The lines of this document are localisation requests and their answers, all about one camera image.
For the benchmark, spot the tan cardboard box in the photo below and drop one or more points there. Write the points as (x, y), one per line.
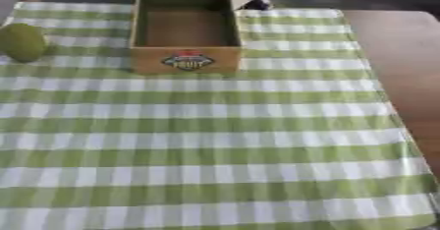
(186, 59)

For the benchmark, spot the green round toy fruit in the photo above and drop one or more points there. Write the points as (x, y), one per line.
(22, 42)

